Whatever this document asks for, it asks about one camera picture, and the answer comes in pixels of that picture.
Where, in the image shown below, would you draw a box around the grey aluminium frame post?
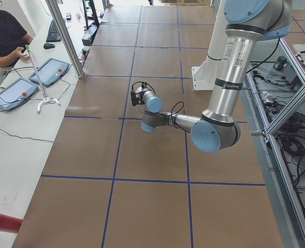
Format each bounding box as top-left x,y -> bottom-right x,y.
46,0 -> 85,79

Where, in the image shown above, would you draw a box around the near blue teach pendant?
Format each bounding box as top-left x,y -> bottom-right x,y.
0,77 -> 38,111

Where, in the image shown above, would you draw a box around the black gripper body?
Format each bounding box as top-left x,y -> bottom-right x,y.
130,86 -> 148,106

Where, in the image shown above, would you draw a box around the far blue teach pendant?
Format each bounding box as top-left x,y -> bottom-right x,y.
37,58 -> 70,86

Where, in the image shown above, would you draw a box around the blue teach pendant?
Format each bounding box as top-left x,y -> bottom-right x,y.
37,58 -> 70,86
0,77 -> 38,111

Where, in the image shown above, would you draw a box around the red cylinder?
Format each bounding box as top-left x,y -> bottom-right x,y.
0,213 -> 23,234

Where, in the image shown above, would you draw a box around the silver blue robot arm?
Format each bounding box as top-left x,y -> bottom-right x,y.
131,1 -> 293,152

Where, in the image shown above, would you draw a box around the silver stick with green tip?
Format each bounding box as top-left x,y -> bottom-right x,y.
25,44 -> 61,114

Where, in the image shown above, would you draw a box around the person in black shirt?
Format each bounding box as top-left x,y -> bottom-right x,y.
0,1 -> 33,68

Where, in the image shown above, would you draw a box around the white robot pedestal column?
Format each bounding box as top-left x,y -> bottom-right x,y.
192,0 -> 228,90

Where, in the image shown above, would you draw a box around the black computer keyboard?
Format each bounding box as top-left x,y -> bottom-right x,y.
46,20 -> 62,42

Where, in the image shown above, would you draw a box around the black computer mouse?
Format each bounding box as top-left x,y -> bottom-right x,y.
43,42 -> 55,50

